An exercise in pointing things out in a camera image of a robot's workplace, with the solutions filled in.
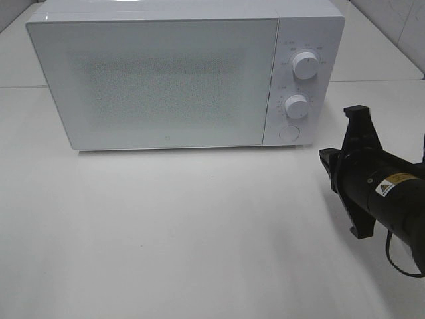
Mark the white microwave door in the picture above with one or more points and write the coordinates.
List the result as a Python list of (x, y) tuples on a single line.
[(124, 85)]

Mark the upper white power knob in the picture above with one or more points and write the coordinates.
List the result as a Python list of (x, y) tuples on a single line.
[(305, 64)]

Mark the white microwave oven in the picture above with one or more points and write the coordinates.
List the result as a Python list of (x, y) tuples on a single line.
[(315, 25)]

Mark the round white door button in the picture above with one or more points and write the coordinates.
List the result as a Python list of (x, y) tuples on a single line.
[(289, 134)]

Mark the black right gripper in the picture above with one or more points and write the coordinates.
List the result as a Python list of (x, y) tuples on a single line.
[(351, 169)]

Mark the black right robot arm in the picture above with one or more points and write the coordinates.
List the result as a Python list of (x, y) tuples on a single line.
[(375, 185)]

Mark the lower white timer knob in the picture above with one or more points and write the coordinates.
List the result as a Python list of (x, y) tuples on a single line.
[(296, 106)]

